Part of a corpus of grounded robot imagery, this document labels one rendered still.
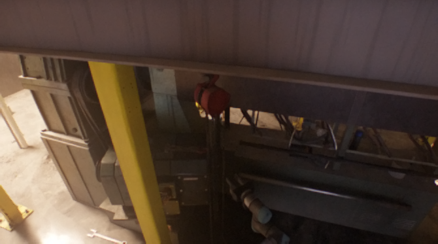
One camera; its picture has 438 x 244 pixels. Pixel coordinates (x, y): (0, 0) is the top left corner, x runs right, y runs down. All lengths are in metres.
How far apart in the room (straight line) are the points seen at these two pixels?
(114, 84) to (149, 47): 0.17
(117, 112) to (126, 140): 0.12
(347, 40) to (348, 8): 0.07
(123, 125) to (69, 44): 0.33
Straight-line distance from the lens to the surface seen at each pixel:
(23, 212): 2.94
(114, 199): 1.87
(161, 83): 1.93
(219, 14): 0.58
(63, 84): 1.75
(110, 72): 0.75
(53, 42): 0.96
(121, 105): 0.79
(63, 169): 2.46
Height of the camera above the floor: 1.89
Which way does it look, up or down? 30 degrees down
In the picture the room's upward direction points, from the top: straight up
